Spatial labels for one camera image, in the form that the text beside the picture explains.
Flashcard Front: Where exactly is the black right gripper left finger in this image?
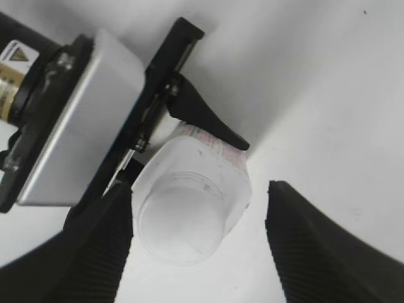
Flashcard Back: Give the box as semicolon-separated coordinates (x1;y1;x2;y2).
1;184;133;302

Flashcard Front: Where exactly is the white yili changqing yogurt bottle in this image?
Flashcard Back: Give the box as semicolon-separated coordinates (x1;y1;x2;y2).
132;122;251;235

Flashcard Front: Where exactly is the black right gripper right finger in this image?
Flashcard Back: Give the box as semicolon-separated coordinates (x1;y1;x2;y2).
265;181;403;302

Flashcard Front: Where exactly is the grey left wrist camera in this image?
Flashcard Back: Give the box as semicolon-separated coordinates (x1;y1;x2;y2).
17;29;145;206

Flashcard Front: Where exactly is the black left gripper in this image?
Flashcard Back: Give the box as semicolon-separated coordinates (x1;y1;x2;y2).
0;16;251;215

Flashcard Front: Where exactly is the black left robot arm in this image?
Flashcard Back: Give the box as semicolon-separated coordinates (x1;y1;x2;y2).
1;15;249;213

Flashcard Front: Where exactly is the white plastic bottle cap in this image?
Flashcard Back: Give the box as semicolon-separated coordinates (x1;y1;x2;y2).
138;186;225;266

